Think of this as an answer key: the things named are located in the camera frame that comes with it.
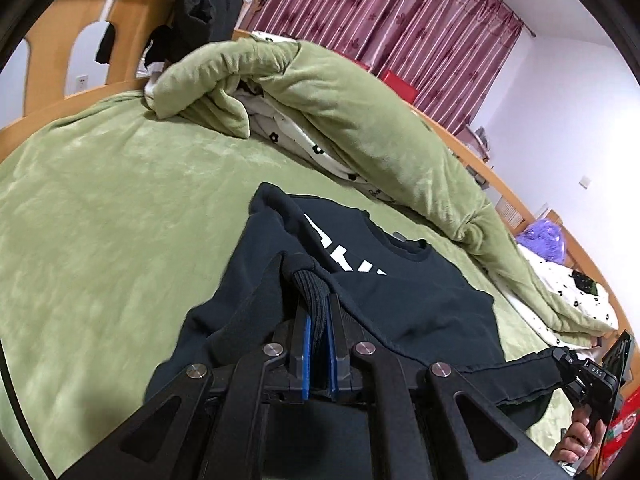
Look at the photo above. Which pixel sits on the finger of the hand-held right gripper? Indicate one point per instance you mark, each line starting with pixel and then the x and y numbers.
pixel 562 360

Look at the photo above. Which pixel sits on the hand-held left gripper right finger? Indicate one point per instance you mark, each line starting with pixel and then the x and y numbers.
pixel 332 365

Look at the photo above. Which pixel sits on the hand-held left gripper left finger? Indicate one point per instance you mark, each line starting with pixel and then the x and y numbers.
pixel 303 345

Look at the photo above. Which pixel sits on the black sweatshirt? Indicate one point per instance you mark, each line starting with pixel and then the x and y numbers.
pixel 425 310

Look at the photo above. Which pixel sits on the person's right hand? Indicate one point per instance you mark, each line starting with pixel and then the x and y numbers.
pixel 575 442

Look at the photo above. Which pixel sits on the red box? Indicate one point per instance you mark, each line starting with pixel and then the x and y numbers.
pixel 620 435

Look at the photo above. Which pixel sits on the black floral cloth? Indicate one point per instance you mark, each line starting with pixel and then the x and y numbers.
pixel 582 281

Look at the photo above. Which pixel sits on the purple plush toy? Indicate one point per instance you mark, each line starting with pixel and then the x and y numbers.
pixel 542 240

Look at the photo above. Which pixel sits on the green plush bed sheet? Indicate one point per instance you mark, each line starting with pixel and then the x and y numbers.
pixel 125 210

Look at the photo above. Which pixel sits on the green quilt with floral lining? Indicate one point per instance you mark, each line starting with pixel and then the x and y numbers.
pixel 350 110

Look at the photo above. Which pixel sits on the red chair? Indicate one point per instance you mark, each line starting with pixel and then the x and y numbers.
pixel 400 87

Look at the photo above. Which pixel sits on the maroon floral curtain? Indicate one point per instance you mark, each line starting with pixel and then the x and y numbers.
pixel 425 25

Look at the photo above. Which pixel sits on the wooden coat rack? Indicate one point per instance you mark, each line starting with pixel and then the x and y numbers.
pixel 252 0

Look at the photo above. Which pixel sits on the white wall switch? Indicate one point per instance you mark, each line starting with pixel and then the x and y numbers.
pixel 583 181

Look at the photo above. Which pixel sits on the white wall socket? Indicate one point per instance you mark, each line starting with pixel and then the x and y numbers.
pixel 81 85

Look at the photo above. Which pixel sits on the wooden bed frame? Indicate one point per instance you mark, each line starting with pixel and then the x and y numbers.
pixel 135 15

